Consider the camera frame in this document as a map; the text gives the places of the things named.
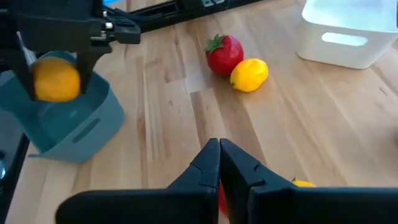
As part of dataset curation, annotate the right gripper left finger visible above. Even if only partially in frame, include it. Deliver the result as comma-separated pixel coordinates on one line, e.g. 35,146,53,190
167,138,221,190

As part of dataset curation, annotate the orange-yellow toy lemon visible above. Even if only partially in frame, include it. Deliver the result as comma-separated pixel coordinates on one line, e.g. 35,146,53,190
30,55,82,103

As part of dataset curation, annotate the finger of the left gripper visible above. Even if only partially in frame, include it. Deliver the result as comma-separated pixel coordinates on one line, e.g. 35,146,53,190
76,46,108,95
7,30,37,102

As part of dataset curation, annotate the white plastic basket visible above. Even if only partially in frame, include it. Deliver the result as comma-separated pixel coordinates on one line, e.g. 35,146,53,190
295,0,398,70

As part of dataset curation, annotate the teal plastic basket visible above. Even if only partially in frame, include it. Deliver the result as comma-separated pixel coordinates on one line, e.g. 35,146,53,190
0,50,126,164

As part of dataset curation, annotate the red toy tomato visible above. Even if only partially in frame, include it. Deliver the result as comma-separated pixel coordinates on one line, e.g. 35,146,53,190
217,182,230,218
204,33,245,77

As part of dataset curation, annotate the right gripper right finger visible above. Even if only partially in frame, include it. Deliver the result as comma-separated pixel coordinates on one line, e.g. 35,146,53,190
220,138,295,224

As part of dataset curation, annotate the yellow toy lemon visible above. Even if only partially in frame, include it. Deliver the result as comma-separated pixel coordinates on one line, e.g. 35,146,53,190
291,177,317,189
229,57,270,93

